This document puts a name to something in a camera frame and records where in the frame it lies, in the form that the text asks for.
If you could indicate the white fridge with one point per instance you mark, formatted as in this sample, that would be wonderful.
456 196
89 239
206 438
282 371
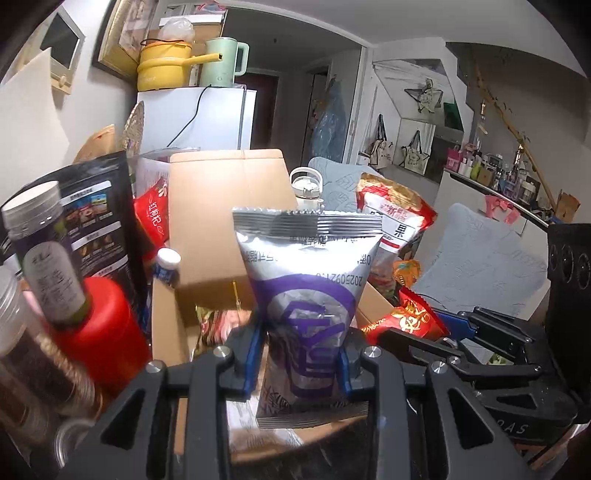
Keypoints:
217 120

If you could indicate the red gold-print snack packet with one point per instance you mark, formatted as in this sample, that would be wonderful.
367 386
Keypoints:
406 321

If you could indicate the light green kettle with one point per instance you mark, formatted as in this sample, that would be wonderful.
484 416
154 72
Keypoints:
221 62

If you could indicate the clear jar brown label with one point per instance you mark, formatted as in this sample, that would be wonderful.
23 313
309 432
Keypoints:
37 364

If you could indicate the gold branch decoration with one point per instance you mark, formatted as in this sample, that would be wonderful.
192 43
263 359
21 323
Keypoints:
517 134

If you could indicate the wooden framed screen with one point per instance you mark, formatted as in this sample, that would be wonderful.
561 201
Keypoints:
62 50

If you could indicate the person's right hand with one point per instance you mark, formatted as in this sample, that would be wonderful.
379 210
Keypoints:
549 443

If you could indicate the yellow pot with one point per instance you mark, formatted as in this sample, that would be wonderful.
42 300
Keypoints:
161 64

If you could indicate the small white blue bottle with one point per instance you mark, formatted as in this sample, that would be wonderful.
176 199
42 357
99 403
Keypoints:
167 267

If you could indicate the gold patterned fan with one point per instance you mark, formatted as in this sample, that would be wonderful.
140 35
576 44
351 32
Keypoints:
134 127

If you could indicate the white water bottle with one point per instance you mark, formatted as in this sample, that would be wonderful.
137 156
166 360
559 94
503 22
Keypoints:
307 187

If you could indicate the small cardboard box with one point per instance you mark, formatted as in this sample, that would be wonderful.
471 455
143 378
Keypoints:
567 205

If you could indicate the clear plastic bag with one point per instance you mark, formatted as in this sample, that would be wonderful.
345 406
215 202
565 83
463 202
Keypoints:
178 30

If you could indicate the pink paper notes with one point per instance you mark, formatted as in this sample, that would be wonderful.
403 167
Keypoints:
501 207

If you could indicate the red canister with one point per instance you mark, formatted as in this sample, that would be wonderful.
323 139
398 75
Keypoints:
106 337

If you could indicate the brown cardboard box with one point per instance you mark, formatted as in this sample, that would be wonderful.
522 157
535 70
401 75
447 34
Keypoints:
221 221

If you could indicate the row of cosmetic bottles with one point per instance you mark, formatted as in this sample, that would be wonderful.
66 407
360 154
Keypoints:
498 173

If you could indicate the picture frame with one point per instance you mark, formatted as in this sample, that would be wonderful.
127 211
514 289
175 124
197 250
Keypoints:
122 41

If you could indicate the tall jar grey label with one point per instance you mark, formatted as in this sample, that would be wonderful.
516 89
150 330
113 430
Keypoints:
51 258

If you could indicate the white tote bag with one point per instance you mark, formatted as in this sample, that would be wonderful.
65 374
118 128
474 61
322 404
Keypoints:
379 147

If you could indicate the black printed pouch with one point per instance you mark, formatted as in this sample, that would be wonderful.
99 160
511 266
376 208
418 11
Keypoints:
106 221

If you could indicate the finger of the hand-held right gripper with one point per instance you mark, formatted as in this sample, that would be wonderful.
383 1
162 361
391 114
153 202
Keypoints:
455 325
508 401

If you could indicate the red white nut bag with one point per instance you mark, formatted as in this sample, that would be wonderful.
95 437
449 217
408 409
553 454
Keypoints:
397 207

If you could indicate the green snack packet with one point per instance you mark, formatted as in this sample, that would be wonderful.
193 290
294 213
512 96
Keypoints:
221 323

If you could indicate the white board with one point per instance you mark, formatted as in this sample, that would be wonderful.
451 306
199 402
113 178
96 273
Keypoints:
27 124

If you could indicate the purple silver snack packet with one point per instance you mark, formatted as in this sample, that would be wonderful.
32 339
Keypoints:
304 286

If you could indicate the dark wooden door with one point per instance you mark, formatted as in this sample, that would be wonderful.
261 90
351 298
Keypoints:
258 110

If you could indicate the blue plastic bag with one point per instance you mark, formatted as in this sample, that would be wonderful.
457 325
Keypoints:
328 124

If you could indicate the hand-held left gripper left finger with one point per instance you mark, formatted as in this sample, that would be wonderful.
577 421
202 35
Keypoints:
253 364

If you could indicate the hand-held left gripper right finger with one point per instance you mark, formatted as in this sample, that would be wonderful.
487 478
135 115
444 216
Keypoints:
345 374

